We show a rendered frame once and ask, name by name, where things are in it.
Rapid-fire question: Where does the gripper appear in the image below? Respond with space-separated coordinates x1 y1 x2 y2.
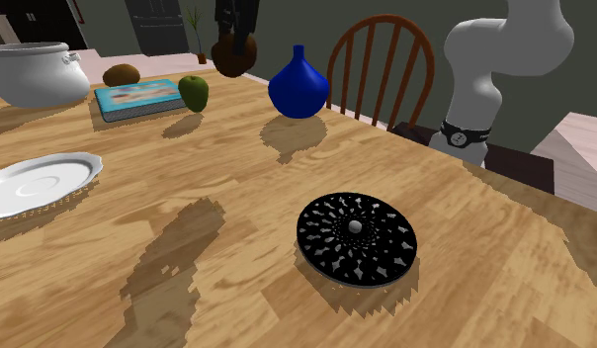
213 0 262 57

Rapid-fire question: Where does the brown kiwi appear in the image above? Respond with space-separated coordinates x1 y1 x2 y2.
102 63 141 88

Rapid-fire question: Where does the teal book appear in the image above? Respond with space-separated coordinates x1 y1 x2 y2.
94 78 188 124

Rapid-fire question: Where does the brown wooden chair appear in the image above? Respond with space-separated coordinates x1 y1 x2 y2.
325 13 437 132

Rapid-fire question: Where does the white pot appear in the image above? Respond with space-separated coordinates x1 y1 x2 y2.
0 42 92 110

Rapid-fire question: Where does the black patterned round disc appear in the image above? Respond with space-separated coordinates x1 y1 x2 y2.
296 192 419 290

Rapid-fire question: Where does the blue vase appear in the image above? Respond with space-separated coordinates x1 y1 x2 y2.
267 44 331 120

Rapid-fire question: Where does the dark cabinet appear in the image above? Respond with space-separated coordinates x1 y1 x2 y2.
124 0 191 57

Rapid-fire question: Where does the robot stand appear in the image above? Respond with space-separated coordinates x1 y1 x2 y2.
391 121 555 196

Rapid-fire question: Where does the green apple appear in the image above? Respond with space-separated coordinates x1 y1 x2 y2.
177 74 211 114

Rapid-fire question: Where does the black cabinet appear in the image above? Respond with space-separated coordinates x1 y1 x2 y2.
3 0 89 51

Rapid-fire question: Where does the white plate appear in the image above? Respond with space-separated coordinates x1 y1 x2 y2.
0 151 104 220

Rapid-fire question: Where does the potted plant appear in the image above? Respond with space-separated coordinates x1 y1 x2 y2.
184 5 209 66

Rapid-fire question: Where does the wooden table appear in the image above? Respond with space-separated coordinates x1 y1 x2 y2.
0 61 597 348

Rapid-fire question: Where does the brown round object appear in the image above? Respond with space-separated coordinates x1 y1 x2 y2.
211 30 259 79

